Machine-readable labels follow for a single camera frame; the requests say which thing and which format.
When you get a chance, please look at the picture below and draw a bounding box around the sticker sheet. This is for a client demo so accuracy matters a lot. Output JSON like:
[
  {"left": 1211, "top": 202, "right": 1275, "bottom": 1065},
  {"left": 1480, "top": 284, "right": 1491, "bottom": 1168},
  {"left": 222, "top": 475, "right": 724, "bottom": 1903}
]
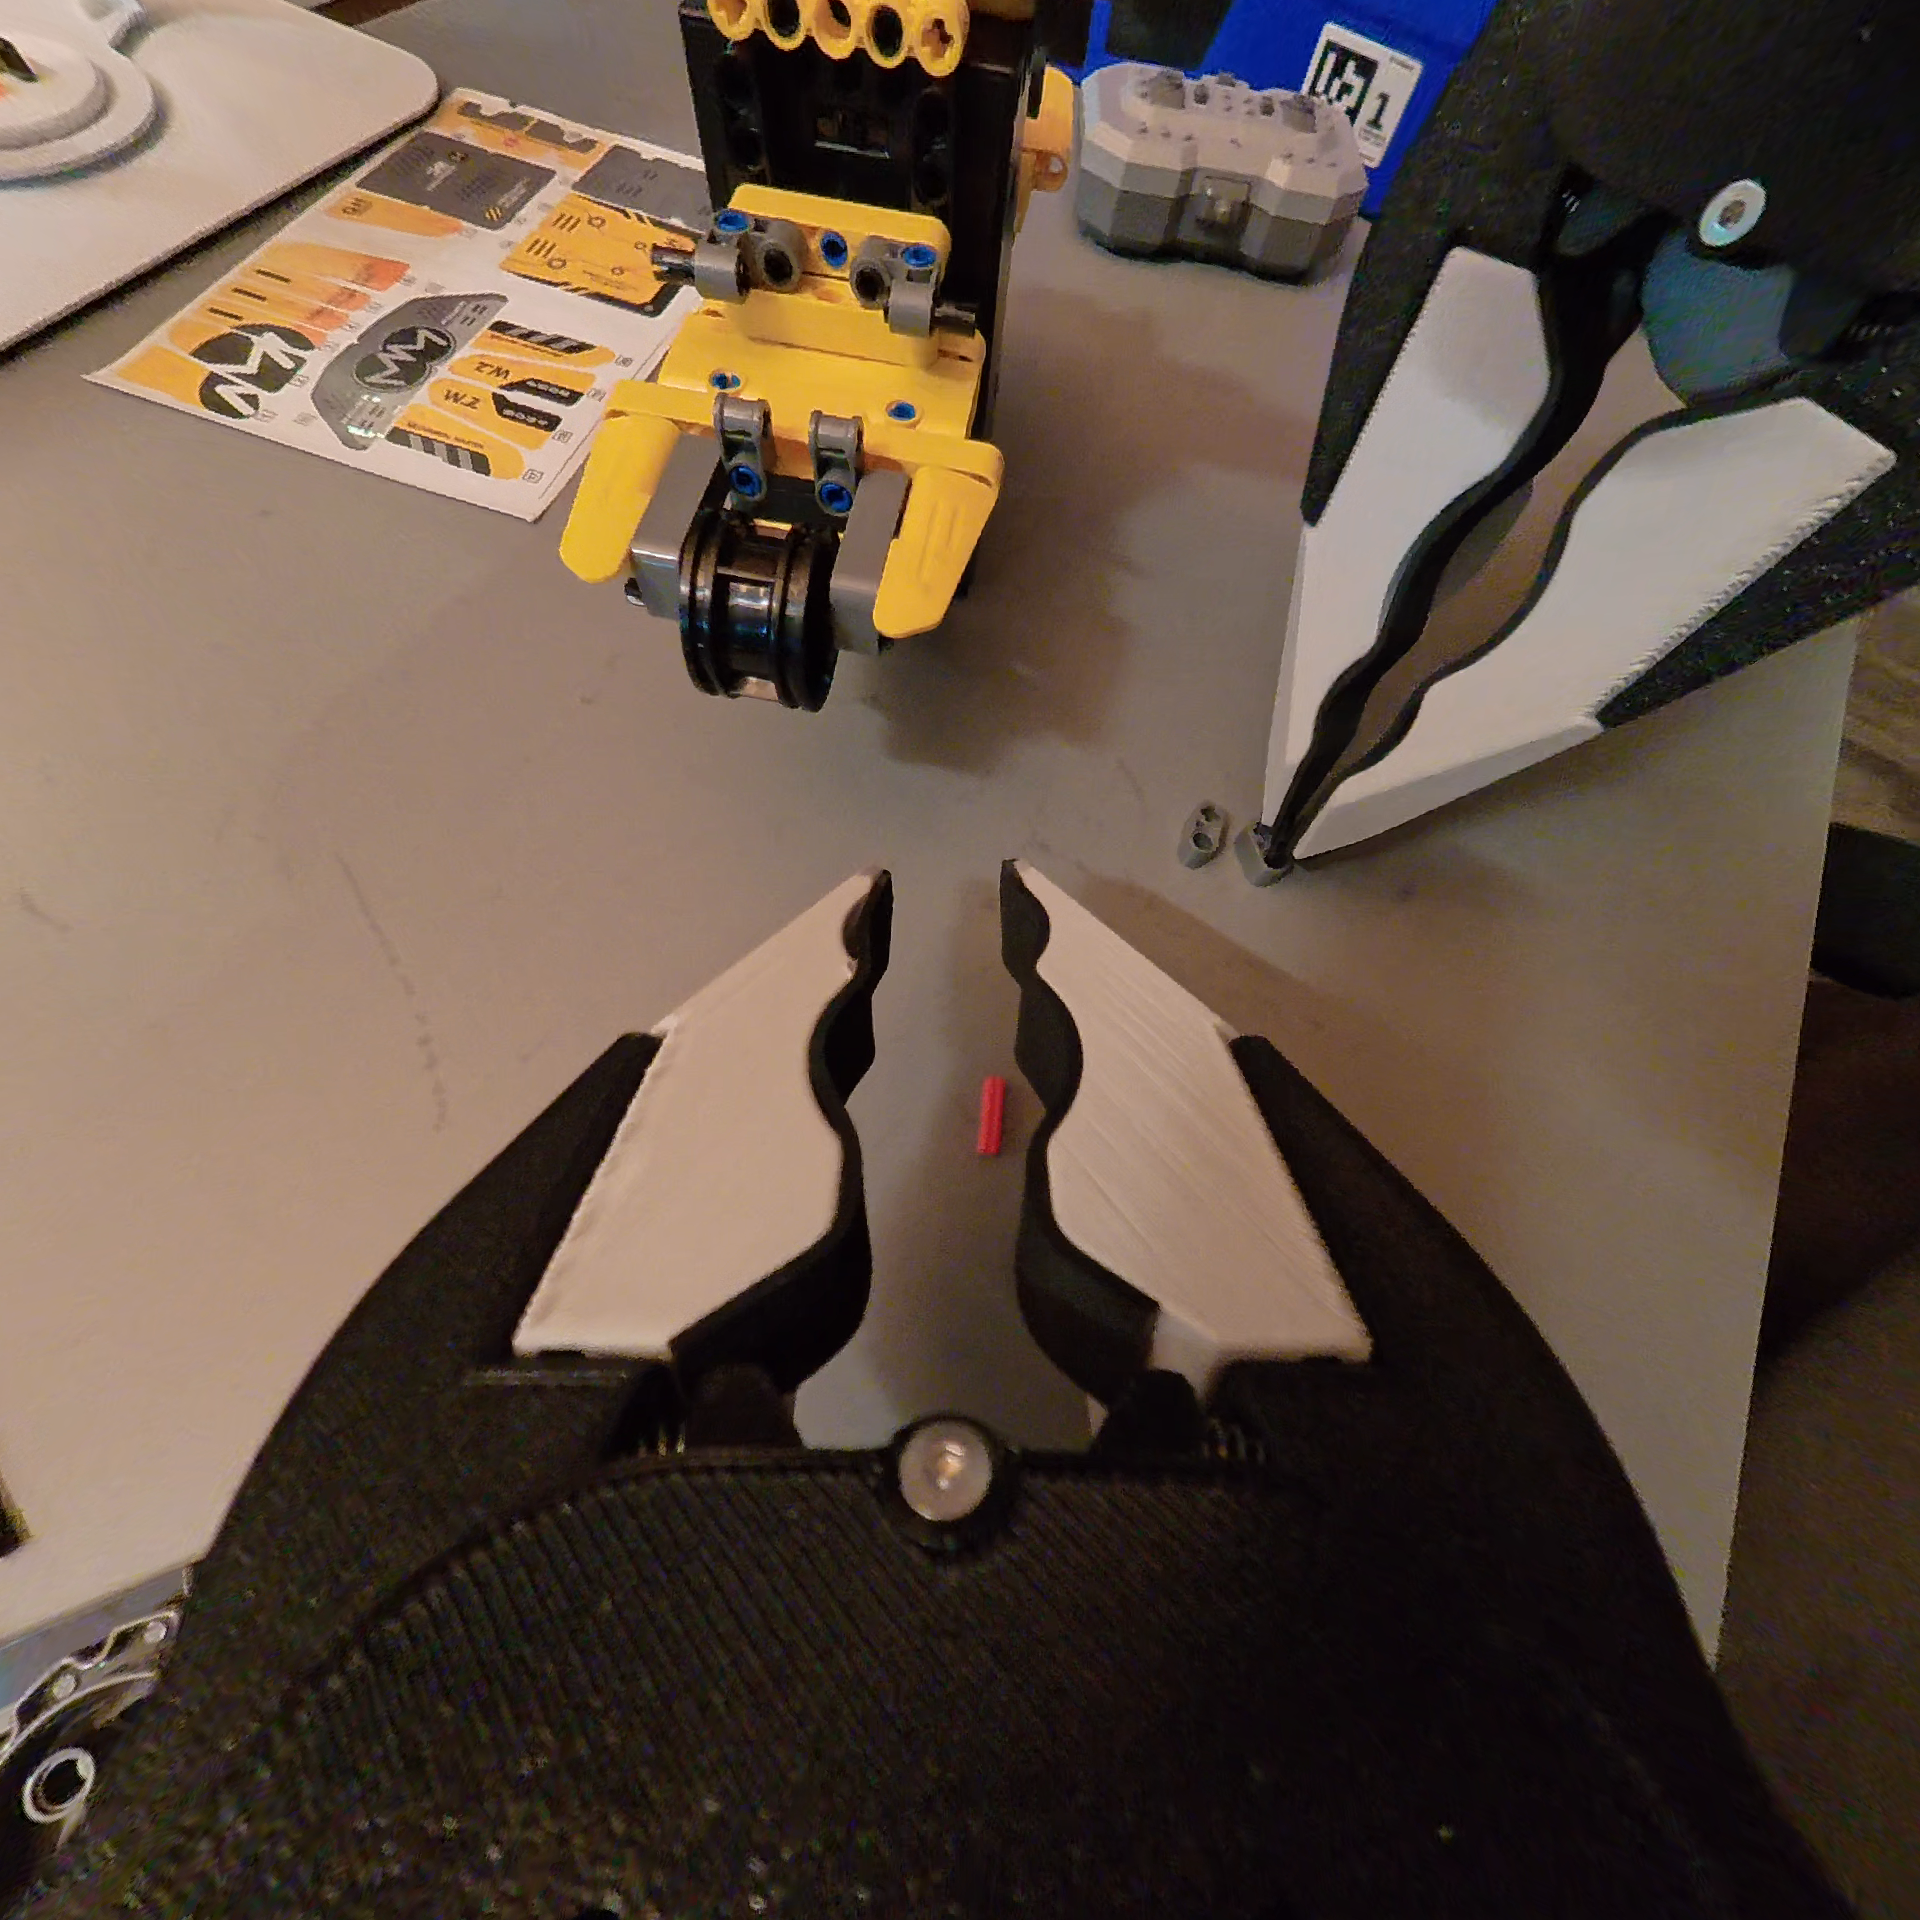
[{"left": 88, "top": 88, "right": 712, "bottom": 525}]

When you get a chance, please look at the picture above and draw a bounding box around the silver black patterned object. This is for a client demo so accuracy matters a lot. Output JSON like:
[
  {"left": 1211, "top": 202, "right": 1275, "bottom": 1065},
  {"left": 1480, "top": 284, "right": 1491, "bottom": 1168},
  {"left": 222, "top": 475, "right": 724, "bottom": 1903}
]
[{"left": 0, "top": 1596, "right": 192, "bottom": 1870}]

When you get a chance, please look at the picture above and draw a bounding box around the white round-cornered tray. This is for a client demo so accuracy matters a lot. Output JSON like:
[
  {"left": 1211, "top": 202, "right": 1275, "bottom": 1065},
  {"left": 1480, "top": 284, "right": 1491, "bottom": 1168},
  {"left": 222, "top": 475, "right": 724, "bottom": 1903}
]
[{"left": 0, "top": 0, "right": 443, "bottom": 356}]

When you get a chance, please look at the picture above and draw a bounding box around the grey brick battery box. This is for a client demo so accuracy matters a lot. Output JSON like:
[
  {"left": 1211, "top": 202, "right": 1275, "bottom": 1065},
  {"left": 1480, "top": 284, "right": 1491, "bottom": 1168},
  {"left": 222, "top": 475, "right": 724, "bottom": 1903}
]
[{"left": 1071, "top": 58, "right": 1380, "bottom": 257}]

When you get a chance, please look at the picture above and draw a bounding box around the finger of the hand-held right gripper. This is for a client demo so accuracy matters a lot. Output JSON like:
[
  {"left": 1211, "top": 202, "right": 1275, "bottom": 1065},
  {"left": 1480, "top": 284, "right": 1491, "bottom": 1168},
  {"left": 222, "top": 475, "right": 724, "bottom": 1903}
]
[
  {"left": 1262, "top": 247, "right": 1565, "bottom": 868},
  {"left": 1287, "top": 402, "right": 1899, "bottom": 868}
]

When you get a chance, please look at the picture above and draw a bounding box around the blue plastic bin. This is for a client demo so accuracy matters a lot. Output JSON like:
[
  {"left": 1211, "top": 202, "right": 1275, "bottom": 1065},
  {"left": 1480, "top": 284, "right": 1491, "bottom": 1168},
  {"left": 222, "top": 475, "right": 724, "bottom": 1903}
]
[{"left": 1082, "top": 0, "right": 1499, "bottom": 219}]

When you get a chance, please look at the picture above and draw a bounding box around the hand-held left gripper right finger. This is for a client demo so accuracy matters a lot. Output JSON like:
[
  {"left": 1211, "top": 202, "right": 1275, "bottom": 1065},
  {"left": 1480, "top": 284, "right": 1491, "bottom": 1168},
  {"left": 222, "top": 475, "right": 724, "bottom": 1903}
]
[{"left": 997, "top": 860, "right": 1374, "bottom": 1394}]

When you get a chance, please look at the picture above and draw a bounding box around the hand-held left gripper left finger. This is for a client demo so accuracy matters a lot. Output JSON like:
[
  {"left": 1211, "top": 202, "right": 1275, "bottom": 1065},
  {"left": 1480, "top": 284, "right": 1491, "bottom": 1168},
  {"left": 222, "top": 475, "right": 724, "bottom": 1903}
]
[{"left": 515, "top": 868, "right": 895, "bottom": 1362}]

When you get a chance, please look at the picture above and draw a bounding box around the white round device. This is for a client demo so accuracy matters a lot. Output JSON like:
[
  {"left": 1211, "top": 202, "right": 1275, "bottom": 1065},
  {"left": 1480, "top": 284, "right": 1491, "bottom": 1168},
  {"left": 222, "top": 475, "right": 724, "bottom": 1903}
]
[{"left": 0, "top": 0, "right": 160, "bottom": 191}]

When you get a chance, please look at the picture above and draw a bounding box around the yellow black brick vehicle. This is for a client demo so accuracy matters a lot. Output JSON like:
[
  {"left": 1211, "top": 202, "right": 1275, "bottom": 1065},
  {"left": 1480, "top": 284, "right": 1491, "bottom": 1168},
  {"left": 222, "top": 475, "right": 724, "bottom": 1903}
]
[{"left": 558, "top": 0, "right": 1087, "bottom": 716}]

